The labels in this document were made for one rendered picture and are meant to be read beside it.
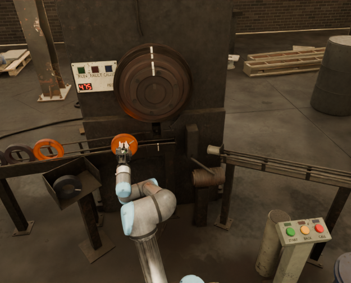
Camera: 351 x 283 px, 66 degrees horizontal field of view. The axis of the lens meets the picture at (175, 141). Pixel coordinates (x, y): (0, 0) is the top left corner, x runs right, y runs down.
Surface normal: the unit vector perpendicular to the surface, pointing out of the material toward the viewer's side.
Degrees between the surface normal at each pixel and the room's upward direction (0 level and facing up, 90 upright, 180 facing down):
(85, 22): 90
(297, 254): 90
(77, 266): 0
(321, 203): 0
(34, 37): 90
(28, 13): 90
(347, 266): 0
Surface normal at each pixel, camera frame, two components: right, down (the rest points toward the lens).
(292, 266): 0.12, 0.55
